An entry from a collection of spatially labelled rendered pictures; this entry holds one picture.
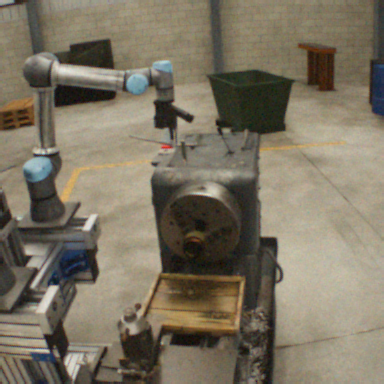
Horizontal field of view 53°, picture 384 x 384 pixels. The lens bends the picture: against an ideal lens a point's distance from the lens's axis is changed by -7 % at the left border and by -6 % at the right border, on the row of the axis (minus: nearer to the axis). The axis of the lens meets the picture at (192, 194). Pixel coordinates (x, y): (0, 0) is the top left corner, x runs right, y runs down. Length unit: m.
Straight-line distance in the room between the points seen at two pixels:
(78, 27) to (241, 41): 4.44
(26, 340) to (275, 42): 11.00
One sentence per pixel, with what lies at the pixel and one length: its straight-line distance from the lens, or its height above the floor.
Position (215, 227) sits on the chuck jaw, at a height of 1.11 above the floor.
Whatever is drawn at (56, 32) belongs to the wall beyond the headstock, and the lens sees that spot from 11.65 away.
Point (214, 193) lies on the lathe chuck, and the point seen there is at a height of 1.22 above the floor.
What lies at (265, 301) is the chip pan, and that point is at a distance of 2.07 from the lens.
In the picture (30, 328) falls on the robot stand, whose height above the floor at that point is 1.05.
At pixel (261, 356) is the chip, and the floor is 0.59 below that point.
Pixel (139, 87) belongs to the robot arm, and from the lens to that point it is 1.49.
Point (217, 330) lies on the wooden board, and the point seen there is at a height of 0.89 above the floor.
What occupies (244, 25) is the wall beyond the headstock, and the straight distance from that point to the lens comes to 11.54.
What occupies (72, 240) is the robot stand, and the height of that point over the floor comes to 1.07.
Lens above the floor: 1.88
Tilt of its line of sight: 25 degrees down
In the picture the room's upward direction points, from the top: 5 degrees counter-clockwise
